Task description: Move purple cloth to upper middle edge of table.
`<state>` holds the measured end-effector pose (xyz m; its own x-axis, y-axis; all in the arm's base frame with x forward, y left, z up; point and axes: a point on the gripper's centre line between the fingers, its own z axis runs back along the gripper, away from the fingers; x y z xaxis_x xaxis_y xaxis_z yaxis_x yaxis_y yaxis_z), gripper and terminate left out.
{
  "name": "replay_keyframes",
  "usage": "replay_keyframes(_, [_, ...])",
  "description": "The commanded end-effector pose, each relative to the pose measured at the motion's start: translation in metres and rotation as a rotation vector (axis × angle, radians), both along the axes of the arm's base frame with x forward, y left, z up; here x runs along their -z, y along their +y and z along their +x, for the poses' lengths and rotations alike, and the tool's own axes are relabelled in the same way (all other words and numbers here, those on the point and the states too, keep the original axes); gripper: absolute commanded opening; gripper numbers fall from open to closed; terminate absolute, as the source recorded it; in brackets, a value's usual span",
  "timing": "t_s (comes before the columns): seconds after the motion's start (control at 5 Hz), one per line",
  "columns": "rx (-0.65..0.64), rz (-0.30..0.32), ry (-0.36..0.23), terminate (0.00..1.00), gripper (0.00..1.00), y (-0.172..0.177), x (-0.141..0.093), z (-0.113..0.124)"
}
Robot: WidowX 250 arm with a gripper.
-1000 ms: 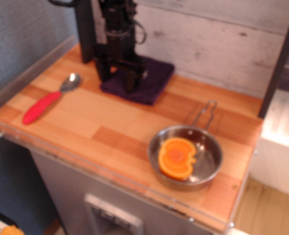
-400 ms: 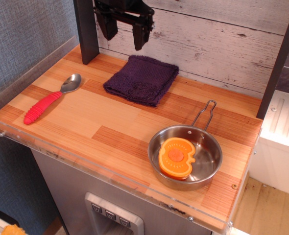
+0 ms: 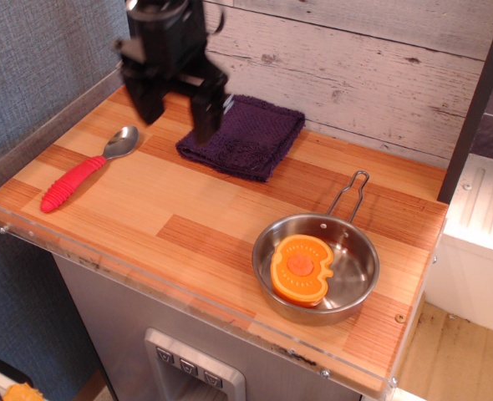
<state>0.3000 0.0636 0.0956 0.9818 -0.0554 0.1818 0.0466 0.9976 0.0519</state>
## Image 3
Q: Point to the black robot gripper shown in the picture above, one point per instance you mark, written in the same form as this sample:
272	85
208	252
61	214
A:
166	50

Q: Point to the dark purple cloth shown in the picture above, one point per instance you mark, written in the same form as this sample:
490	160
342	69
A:
254	138

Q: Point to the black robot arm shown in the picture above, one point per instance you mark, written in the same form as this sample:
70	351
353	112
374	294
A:
166	52

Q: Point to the orange toy pumpkin slice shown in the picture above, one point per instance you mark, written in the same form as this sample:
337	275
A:
300	269

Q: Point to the small steel frying pan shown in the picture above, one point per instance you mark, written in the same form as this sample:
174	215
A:
355	266

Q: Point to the grey toy fridge cabinet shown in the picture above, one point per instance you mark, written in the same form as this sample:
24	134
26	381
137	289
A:
116	318

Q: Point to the silver dispenser panel with buttons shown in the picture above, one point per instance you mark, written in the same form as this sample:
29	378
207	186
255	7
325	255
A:
185	373

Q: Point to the clear acrylic table guard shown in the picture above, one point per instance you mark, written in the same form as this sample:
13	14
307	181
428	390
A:
356	332

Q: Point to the orange object bottom left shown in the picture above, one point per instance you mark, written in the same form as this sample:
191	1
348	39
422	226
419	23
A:
22	392

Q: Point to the white toy sink unit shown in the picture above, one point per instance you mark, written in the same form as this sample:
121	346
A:
460	279

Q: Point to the red handled metal spoon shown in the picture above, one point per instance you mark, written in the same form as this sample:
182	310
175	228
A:
120	145

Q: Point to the dark right shelf post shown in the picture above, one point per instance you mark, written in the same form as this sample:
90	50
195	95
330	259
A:
482	94

